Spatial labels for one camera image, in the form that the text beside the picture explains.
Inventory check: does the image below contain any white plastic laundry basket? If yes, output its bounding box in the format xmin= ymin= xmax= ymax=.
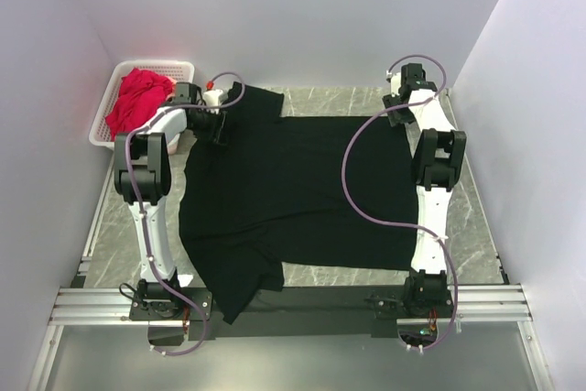
xmin=89 ymin=59 xmax=196 ymax=150

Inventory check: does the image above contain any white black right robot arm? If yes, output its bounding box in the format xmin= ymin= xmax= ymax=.
xmin=383 ymin=62 xmax=467 ymax=318

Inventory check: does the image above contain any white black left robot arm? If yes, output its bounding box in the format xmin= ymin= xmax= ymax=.
xmin=114 ymin=82 xmax=227 ymax=320

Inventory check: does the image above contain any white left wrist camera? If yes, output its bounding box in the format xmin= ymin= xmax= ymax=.
xmin=202 ymin=81 xmax=228 ymax=112

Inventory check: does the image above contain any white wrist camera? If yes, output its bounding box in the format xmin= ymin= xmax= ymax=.
xmin=202 ymin=81 xmax=228 ymax=112
xmin=386 ymin=71 xmax=401 ymax=95

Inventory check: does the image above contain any red t shirt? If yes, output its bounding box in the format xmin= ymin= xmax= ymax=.
xmin=105 ymin=68 xmax=176 ymax=141

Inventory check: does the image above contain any aluminium frame rail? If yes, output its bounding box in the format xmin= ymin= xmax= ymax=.
xmin=30 ymin=169 xmax=553 ymax=390

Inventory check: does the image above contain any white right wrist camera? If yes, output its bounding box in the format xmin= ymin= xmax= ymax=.
xmin=386 ymin=71 xmax=401 ymax=95

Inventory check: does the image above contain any black t shirt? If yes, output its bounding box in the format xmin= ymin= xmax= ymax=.
xmin=179 ymin=83 xmax=418 ymax=320

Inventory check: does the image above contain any black base crossbar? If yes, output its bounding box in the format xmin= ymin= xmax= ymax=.
xmin=129 ymin=279 xmax=458 ymax=346

